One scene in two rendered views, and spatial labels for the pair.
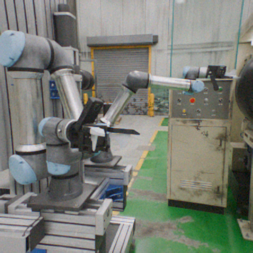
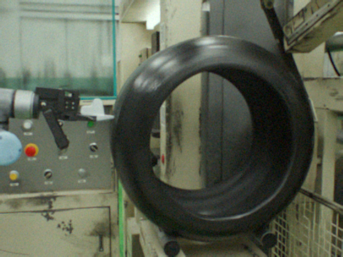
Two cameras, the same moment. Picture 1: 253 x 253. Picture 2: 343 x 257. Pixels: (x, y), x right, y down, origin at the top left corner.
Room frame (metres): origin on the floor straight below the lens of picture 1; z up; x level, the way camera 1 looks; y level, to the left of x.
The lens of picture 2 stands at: (0.47, -0.35, 1.35)
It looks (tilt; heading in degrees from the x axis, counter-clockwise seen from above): 7 degrees down; 333
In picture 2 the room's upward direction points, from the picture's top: straight up
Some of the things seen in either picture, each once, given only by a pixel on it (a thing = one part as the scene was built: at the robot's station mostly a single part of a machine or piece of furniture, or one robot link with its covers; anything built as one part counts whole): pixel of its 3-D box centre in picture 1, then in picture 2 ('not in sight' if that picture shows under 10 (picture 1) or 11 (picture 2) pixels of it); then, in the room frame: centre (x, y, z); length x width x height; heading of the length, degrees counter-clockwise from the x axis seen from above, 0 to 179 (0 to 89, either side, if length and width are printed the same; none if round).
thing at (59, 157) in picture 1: (62, 156); not in sight; (0.79, 0.24, 0.94); 0.11 x 0.08 x 0.11; 142
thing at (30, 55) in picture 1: (30, 111); not in sight; (0.86, 0.37, 1.09); 0.15 x 0.12 x 0.55; 142
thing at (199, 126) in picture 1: (196, 143); (52, 242); (2.29, -0.68, 0.63); 0.56 x 0.41 x 1.27; 74
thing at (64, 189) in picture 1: (65, 182); not in sight; (0.97, 0.29, 0.77); 0.15 x 0.15 x 0.10
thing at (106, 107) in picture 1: (109, 112); not in sight; (8.26, 0.76, 0.38); 1.20 x 0.80 x 0.76; 176
